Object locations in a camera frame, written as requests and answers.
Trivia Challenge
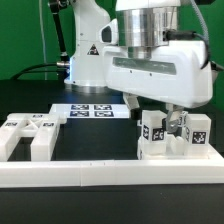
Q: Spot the black cable bundle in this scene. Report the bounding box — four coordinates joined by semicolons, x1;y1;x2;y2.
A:
9;63;69;81

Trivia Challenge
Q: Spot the white U-shaped fence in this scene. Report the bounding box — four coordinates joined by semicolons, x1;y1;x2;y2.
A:
0;126;224;189

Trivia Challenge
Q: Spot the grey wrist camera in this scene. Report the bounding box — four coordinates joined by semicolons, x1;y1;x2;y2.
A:
99;19;119;45

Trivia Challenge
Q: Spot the white marker base plate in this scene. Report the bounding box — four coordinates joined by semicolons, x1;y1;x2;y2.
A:
49;104;129;119

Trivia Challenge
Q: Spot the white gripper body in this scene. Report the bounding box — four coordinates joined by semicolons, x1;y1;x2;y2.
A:
103;41;213;108

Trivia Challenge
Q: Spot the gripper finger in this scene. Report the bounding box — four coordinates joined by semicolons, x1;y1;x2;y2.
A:
162;103;183;133
123;93;141;120

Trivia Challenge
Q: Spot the small tagged cube right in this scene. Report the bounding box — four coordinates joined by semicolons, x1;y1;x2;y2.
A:
178;111;188;128

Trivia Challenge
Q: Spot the white chair back frame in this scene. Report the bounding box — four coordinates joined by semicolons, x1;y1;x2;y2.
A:
0;113;67;162

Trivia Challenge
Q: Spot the white chair seat part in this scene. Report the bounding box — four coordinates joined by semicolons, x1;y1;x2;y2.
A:
137;134;215;160

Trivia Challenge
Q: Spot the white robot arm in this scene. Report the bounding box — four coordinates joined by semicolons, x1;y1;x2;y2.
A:
67;0;213;132

